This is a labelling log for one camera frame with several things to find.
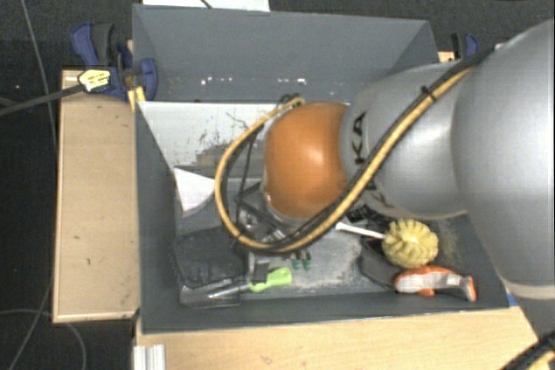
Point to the orange and white tool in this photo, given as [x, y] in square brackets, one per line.
[427, 281]

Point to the pale wood flat board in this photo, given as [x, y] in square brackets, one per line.
[97, 208]

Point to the white paper sheet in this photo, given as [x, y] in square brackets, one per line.
[193, 190]

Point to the black flat pad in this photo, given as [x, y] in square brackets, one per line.
[204, 257]

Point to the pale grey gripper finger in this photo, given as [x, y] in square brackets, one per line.
[260, 269]

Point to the grey metal bin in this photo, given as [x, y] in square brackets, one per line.
[208, 52]

